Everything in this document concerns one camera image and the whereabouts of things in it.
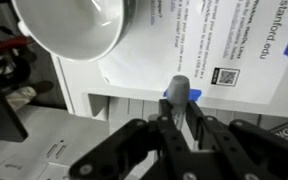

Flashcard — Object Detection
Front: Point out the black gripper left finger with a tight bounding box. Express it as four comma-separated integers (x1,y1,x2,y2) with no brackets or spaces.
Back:
69,99,190,180

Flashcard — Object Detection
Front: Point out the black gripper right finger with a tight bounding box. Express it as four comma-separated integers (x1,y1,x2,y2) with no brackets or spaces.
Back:
186,101,288,180

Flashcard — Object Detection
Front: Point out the grey capped marker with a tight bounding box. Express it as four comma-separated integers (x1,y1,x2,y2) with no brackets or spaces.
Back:
167,75,190,130

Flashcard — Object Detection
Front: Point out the white instruction sheet with QR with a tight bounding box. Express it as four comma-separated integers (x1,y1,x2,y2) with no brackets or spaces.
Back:
99,0,288,104

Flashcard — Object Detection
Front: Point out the near black orange clamp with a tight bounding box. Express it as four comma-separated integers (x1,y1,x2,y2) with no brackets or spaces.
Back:
0,36,37,88

